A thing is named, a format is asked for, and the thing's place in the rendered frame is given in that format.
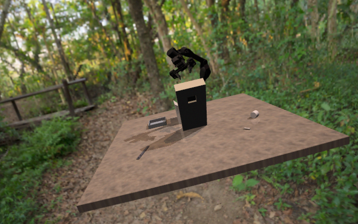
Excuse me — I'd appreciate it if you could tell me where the tan service panel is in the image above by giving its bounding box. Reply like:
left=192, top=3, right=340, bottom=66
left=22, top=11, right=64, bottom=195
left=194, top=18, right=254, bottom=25
left=174, top=78, right=207, bottom=131

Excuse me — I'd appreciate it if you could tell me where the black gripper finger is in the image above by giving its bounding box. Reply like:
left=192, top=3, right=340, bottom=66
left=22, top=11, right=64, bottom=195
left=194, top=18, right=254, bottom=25
left=186, top=61, right=194, bottom=73
left=172, top=71, right=181, bottom=80

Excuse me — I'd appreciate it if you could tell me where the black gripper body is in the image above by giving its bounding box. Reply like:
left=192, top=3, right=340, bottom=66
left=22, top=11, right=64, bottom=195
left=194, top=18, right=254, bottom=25
left=169, top=57, right=196, bottom=79

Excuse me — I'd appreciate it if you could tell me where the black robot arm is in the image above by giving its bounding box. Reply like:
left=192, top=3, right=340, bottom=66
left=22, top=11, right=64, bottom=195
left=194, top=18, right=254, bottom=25
left=167, top=47, right=211, bottom=81

